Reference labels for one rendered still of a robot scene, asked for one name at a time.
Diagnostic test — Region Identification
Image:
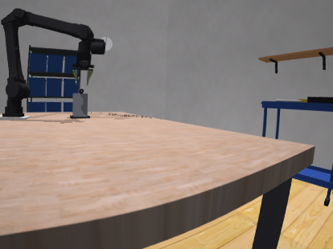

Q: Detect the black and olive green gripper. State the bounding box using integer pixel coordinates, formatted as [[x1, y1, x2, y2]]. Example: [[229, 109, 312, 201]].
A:
[[72, 64, 94, 86]]

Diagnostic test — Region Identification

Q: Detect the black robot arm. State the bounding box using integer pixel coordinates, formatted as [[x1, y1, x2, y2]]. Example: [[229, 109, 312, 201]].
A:
[[1, 8, 105, 117]]

